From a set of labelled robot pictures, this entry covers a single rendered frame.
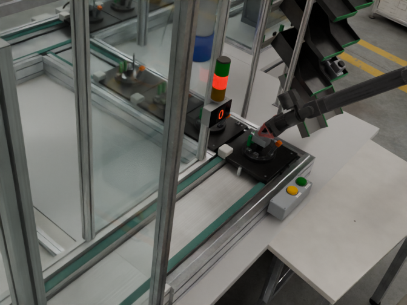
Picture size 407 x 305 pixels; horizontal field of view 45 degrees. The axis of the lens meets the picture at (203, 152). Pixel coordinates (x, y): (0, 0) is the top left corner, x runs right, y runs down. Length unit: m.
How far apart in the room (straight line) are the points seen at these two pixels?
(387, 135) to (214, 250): 2.80
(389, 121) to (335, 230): 2.54
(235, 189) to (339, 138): 0.72
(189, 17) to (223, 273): 1.06
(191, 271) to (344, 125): 1.27
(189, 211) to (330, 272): 0.54
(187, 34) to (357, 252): 1.28
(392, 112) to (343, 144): 2.17
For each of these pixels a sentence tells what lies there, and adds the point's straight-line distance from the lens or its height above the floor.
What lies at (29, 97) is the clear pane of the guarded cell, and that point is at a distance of 0.67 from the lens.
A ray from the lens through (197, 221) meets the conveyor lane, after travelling 1.76.
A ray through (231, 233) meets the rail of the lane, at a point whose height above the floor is 0.96.
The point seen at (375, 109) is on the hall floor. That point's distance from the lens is 4.49.
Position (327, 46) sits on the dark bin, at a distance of 2.03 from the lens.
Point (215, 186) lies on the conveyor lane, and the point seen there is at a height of 0.92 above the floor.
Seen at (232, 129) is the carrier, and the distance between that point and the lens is 2.11.
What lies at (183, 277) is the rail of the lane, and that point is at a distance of 1.55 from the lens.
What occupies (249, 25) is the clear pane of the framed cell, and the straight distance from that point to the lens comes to 2.92.
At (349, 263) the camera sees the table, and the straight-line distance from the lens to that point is 1.87.
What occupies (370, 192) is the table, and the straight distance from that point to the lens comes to 2.19.
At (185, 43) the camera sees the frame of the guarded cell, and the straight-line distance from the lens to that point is 0.85.
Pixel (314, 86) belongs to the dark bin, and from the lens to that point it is 2.07.
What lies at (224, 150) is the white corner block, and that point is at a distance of 1.96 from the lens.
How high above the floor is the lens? 2.21
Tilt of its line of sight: 39 degrees down
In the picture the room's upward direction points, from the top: 9 degrees clockwise
